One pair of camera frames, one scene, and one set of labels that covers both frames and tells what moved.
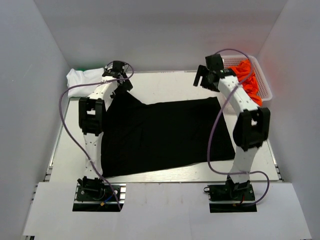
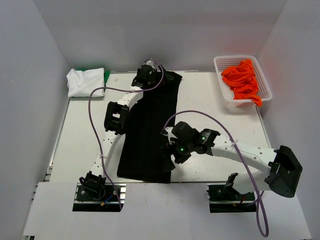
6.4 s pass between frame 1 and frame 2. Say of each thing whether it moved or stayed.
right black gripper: moved
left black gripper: moved
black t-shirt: moved
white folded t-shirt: stayed
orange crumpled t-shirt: stayed
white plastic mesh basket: stayed
